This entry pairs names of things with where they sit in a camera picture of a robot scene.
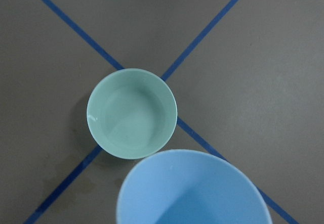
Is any mint green ceramic bowl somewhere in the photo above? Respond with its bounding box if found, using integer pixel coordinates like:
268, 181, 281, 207
86, 68, 178, 159

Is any light blue plastic cup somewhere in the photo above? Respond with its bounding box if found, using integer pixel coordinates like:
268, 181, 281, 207
116, 149, 272, 223

